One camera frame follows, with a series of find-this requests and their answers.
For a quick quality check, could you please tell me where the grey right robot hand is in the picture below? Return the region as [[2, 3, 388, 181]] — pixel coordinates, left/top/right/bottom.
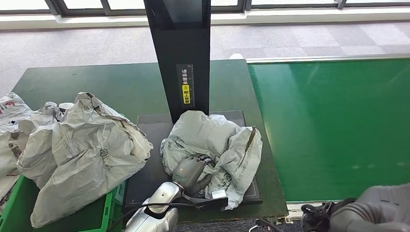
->
[[353, 183, 410, 210]]

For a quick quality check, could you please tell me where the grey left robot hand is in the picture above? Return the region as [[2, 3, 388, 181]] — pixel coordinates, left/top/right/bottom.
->
[[172, 155, 214, 198]]

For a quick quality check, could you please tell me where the pale printed parcel bag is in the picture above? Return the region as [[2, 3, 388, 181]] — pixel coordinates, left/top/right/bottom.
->
[[160, 110, 264, 211]]

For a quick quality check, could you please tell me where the pale parcel bag brown edge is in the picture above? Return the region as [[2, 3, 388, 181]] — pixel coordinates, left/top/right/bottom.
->
[[30, 92, 154, 229]]

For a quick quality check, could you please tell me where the grey parcel bag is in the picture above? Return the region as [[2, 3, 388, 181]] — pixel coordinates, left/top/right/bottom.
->
[[16, 101, 74, 189]]

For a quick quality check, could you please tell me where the green conveyor belt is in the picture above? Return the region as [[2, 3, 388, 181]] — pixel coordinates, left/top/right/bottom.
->
[[248, 58, 410, 203]]

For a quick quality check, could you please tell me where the black inbound scanner machine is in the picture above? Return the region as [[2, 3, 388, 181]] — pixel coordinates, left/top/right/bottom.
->
[[123, 0, 264, 210]]

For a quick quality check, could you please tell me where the dark machine screen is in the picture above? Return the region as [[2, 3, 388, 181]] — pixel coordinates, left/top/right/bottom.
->
[[163, 0, 203, 23]]

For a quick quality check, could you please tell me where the black yellow ruler label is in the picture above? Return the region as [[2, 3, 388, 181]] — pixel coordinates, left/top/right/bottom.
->
[[176, 64, 195, 110]]

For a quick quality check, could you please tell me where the dark green table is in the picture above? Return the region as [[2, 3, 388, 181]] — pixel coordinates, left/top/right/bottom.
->
[[12, 59, 289, 225]]

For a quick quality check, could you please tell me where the green plastic crate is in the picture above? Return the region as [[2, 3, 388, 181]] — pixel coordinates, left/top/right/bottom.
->
[[0, 174, 126, 232]]

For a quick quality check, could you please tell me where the white bag red print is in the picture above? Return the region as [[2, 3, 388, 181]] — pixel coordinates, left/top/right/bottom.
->
[[0, 92, 33, 210]]

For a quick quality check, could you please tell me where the black left camera bracket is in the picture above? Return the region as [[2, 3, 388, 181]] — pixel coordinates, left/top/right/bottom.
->
[[181, 192, 229, 212]]

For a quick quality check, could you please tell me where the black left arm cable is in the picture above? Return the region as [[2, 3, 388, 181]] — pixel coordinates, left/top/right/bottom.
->
[[107, 202, 199, 232]]

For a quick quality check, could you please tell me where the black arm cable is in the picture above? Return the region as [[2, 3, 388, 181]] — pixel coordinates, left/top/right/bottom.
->
[[107, 202, 199, 232], [249, 198, 357, 232]]

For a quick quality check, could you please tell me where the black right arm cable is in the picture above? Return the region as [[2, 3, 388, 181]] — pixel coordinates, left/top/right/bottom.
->
[[249, 198, 357, 232]]

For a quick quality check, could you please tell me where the dark window frame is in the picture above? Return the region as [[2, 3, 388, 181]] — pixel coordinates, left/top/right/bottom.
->
[[0, 0, 410, 18]]

